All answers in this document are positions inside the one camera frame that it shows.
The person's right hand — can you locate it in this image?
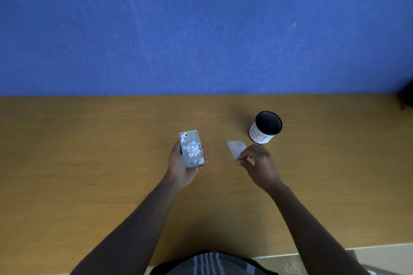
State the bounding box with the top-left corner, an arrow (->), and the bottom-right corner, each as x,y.
234,144 -> 287,193

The person's left hand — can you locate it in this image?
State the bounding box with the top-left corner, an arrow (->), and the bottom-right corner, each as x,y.
165,138 -> 208,190

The grey hole punch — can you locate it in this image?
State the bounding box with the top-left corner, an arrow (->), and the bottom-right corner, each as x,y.
179,129 -> 207,169

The clear plastic punch tray cover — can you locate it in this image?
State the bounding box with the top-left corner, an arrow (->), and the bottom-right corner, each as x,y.
227,141 -> 248,160

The black cup with white label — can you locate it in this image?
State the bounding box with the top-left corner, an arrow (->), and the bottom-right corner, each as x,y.
249,110 -> 283,145

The person's left forearm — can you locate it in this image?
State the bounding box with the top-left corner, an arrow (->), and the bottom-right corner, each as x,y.
69,174 -> 181,275

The person's right forearm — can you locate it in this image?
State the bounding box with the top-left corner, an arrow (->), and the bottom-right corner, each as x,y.
269,184 -> 370,275

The grey striped shirt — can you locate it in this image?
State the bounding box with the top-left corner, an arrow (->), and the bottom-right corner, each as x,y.
150,251 -> 279,275

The dark object at table edge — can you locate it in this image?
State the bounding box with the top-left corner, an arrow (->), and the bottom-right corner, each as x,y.
401,79 -> 413,111

